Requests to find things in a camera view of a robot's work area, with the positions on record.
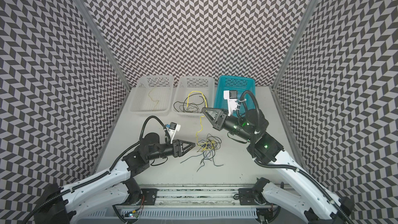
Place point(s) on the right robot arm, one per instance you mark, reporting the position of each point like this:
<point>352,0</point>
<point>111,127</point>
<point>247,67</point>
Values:
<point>268,153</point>

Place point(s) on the left white plastic basket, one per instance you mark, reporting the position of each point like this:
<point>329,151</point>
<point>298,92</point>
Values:
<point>153,95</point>

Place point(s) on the small circuit board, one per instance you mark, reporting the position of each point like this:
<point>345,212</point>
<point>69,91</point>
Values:
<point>132,214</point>

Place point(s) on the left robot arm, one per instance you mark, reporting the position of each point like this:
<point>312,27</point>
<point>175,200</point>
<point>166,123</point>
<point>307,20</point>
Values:
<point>115,185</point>

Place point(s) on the middle white plastic basket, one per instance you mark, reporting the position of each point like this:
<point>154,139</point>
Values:
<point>192,94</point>

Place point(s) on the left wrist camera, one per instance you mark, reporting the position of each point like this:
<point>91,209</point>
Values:
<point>172,129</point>

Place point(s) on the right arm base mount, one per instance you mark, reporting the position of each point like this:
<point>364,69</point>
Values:
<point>248,196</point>

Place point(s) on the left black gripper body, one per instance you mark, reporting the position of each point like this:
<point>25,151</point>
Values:
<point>164,150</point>

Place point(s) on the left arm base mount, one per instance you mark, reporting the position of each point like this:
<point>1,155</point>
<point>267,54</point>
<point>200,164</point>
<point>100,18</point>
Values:
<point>146,196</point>

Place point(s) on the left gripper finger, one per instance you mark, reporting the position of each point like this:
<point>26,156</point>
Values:
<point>181,144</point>
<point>184,149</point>

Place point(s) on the teal plastic basket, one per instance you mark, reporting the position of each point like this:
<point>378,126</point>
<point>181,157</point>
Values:
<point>231,83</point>

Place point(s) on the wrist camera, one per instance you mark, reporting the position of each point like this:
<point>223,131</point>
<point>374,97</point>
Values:
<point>172,129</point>
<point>232,100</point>

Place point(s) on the white plastic basket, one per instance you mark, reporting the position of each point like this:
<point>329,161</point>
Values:
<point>192,94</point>
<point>153,95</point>

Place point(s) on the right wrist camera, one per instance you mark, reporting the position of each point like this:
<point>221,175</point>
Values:
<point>232,100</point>

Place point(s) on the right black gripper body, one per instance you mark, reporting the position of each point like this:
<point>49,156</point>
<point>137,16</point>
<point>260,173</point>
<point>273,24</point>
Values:
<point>222,120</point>

